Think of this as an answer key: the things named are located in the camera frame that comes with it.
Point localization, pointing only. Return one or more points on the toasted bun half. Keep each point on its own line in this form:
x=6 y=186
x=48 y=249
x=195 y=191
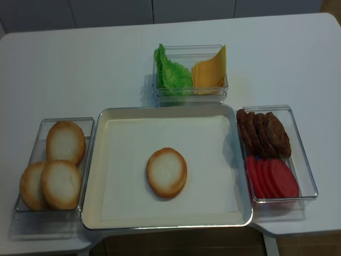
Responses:
x=166 y=172

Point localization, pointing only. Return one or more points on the green lettuce leaf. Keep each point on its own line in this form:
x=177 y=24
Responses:
x=174 y=80

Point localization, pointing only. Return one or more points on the clear lettuce cheese container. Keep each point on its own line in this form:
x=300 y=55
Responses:
x=188 y=56

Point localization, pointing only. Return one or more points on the yellow cheese slice stack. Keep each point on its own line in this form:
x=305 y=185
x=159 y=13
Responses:
x=208 y=74

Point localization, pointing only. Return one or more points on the upright yellow cheese slice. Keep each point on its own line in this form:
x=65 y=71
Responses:
x=220 y=57

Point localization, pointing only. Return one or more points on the white metal tray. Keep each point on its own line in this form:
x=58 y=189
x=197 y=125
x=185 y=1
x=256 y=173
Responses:
x=91 y=213

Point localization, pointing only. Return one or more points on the brown meat patty back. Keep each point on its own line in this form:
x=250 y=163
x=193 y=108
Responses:
x=241 y=114

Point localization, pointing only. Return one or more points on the brown meat patty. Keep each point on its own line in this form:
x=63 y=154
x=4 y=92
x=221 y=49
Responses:
x=259 y=126
x=277 y=135
x=252 y=133
x=241 y=114

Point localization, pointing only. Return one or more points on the red tomato slice back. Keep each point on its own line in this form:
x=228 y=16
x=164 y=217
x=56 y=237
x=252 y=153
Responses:
x=252 y=169

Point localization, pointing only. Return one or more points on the red tomato slice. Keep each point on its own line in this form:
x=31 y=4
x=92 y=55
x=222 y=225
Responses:
x=262 y=182
x=252 y=169
x=283 y=179
x=272 y=191

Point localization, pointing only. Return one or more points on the brown meat patty front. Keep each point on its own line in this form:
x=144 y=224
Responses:
x=277 y=135

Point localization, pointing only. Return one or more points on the bun half rear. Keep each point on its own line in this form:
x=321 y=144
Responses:
x=65 y=141

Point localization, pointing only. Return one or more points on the clear patty tomato container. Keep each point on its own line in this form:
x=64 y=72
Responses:
x=297 y=162

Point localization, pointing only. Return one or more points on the bun half front right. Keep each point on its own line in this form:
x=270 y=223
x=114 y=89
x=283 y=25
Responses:
x=61 y=182

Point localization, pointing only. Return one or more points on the red tomato slice front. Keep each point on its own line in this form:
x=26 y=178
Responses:
x=283 y=179

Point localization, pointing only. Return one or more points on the clear bun container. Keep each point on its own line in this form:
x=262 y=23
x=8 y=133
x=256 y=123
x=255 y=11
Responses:
x=39 y=151

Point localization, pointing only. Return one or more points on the bun half front left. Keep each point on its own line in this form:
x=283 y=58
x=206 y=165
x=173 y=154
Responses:
x=30 y=187

